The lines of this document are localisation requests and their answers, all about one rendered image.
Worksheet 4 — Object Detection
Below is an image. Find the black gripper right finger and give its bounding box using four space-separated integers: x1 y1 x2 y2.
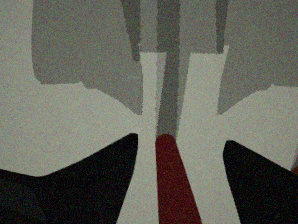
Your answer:
222 140 298 224

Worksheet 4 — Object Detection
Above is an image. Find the red peg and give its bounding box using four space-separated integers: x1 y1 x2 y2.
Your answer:
156 135 202 224

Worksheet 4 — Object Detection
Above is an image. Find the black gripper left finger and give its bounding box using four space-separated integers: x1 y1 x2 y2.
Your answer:
0 133 138 224

